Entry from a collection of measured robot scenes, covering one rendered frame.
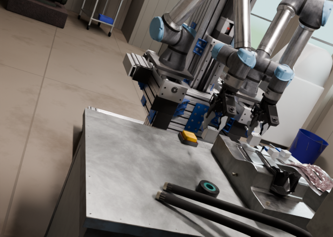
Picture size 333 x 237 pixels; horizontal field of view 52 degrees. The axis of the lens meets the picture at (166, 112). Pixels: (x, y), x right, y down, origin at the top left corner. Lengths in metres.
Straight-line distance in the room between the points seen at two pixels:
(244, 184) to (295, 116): 3.75
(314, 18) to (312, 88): 3.22
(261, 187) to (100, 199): 0.66
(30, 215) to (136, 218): 1.19
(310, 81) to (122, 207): 4.26
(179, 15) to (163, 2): 5.98
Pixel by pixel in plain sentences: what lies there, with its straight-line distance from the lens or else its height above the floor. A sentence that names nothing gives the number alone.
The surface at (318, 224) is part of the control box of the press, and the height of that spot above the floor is 1.10.
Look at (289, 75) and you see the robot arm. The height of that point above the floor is 1.28.
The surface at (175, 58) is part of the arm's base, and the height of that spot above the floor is 1.09.
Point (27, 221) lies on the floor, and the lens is 2.11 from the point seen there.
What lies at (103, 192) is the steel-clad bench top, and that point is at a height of 0.80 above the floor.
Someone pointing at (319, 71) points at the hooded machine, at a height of 1.22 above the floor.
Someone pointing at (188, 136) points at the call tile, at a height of 0.84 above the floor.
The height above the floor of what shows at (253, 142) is 0.92.
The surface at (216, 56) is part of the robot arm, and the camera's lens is 1.47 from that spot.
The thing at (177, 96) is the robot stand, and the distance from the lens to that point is 1.77.
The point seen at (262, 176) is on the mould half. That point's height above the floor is 0.92.
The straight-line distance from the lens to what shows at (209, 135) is 1.46.
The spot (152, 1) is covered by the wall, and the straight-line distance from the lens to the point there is 7.62.
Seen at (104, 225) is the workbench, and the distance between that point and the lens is 0.99.
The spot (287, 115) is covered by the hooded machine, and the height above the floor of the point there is 0.51.
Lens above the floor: 1.40
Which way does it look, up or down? 18 degrees down
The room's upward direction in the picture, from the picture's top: 24 degrees clockwise
